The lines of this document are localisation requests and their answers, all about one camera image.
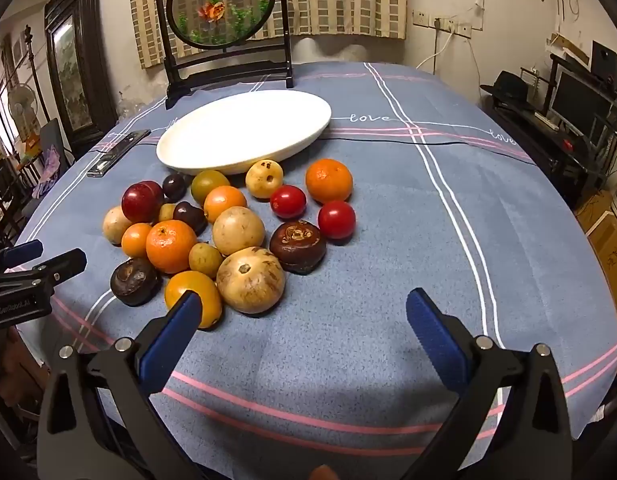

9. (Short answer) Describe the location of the yellow spotted fruit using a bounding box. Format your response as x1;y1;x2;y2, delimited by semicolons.
246;159;284;200

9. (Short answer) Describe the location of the small yellow fruit hidden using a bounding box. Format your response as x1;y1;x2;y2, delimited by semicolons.
158;203;176;222

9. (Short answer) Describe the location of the red tomato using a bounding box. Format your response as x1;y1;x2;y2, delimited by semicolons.
317;200;356;240
269;185;307;220

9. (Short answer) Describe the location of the small yellow-brown fruit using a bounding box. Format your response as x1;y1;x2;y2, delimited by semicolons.
188;242;224;280

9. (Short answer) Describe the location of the black speaker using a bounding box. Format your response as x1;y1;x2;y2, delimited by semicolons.
590;41;617;93

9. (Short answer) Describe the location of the yellow-orange fruit front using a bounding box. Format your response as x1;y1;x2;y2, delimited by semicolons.
164;270;223;330

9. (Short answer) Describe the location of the black smartphone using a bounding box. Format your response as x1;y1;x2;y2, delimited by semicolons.
86;129;151;178

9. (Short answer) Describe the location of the wall power strip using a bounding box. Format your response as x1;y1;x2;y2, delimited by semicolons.
411;11;473;39

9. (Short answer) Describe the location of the dark round plum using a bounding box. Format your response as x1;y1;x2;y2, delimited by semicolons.
162;172;189;203

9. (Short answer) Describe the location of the dark heart-shaped plum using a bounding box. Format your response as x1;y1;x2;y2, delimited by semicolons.
173;202;208;235

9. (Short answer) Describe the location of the computer monitor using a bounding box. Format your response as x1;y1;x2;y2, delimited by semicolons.
549;70;611;144

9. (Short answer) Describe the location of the large mandarin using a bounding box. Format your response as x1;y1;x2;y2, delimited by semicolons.
305;158;353;204
146;220;198;274

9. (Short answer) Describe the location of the standing fan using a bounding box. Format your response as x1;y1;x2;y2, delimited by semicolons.
8;84;40;141

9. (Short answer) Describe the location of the black metal rack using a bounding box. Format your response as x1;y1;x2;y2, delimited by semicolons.
479;54;617;209

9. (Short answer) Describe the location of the large tan round fruit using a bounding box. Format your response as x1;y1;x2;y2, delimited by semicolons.
216;247;286;315

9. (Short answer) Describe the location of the green-yellow fruit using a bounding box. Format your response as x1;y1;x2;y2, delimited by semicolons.
190;169;230;206

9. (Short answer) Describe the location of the orange round fruit middle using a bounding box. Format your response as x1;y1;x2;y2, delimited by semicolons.
203;185;248;223

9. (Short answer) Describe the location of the white oval plate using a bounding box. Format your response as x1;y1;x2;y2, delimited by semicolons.
156;89;332;174

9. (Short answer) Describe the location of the dark framed painting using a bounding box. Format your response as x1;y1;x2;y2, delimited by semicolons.
44;0;118;156

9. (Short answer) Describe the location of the small orange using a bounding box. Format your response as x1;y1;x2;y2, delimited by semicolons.
121;222;152;258

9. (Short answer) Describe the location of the round goldfish screen stand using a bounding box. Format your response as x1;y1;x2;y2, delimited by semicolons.
154;0;294;110

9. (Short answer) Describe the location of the striped beige curtain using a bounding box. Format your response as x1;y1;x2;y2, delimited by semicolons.
130;0;407;70

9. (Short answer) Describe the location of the dark water chestnut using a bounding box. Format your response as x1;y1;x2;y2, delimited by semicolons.
110;258;162;307

